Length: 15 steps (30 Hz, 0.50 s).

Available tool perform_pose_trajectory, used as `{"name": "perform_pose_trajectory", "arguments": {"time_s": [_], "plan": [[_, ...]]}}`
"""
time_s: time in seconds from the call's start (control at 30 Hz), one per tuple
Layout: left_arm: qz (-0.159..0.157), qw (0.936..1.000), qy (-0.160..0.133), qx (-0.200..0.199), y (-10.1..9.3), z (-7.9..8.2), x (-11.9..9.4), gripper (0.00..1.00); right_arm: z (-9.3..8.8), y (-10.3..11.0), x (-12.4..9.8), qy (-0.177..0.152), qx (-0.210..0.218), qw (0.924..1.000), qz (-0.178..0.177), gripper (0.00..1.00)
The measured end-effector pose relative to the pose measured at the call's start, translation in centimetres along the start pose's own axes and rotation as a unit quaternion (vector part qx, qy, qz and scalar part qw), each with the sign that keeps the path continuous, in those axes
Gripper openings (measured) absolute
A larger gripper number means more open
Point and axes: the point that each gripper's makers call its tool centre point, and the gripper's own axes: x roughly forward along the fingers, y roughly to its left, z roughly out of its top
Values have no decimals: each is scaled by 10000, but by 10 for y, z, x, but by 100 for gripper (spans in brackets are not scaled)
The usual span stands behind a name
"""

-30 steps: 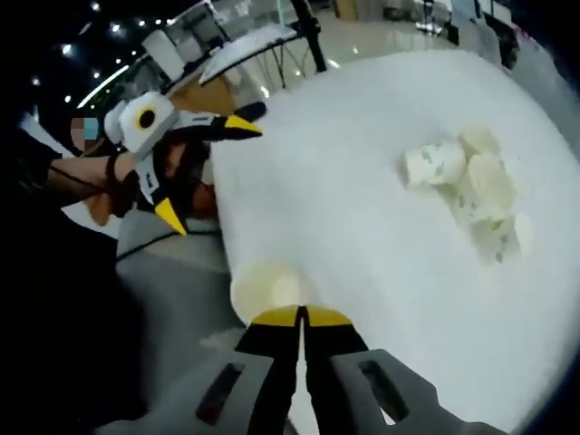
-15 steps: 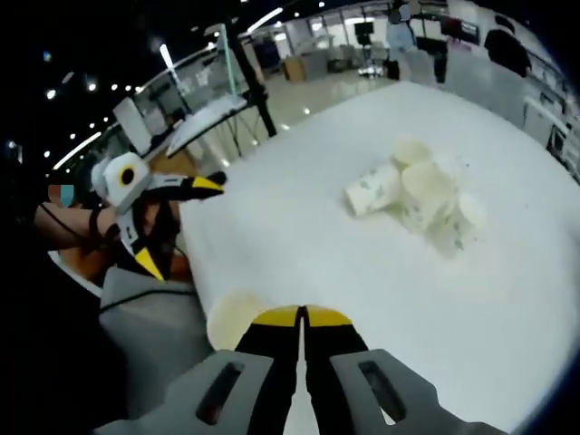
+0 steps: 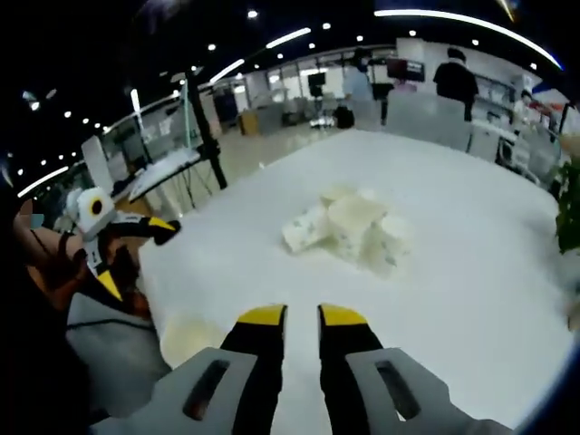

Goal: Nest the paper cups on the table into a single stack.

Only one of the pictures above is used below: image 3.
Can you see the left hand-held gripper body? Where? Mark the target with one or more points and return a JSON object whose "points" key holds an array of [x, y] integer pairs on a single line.
{"points": [[93, 222]]}

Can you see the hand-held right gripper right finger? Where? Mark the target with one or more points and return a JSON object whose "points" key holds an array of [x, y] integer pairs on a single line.
{"points": [[344, 362]]}

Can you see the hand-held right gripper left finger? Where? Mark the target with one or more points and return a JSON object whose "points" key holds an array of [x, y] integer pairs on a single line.
{"points": [[254, 362]]}

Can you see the white paper cup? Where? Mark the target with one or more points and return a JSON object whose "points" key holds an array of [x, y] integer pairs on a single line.
{"points": [[190, 337]]}

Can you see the pile of paper cups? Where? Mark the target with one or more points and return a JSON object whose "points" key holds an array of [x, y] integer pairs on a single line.
{"points": [[358, 213]]}

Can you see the person's left hand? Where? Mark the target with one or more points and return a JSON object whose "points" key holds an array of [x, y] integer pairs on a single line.
{"points": [[68, 267]]}

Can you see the grey laptop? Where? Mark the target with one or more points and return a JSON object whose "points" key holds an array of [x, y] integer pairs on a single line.
{"points": [[163, 167]]}

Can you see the short ceiling light strip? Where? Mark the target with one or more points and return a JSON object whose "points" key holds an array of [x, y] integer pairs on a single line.
{"points": [[226, 70], [287, 38], [43, 181]]}

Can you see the grey mesh chair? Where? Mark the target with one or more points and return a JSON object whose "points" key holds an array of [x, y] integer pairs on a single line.
{"points": [[113, 358]]}

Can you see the black tripod stand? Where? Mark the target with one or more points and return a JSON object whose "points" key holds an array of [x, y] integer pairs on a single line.
{"points": [[206, 131]]}

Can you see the wooden cabinet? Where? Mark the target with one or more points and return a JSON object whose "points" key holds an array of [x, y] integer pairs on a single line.
{"points": [[249, 123]]}

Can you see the black bag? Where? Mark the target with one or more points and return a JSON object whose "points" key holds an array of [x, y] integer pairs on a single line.
{"points": [[344, 118]]}

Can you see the black monitor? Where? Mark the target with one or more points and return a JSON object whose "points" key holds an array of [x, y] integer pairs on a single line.
{"points": [[317, 80]]}

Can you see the round ceiling downlights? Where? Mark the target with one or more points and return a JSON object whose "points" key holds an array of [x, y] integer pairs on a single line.
{"points": [[252, 14]]}

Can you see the grey office chair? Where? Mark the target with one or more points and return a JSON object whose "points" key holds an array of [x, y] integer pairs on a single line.
{"points": [[426, 120]]}

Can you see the white cabinet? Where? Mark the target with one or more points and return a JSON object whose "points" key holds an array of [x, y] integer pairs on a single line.
{"points": [[491, 142]]}

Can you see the potted green plant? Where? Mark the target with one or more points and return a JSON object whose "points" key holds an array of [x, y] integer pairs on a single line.
{"points": [[568, 217]]}

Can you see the long curved ceiling light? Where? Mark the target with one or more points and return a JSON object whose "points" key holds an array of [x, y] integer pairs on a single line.
{"points": [[453, 18]]}

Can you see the wall screen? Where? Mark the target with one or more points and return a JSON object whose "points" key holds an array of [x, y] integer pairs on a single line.
{"points": [[405, 70]]}

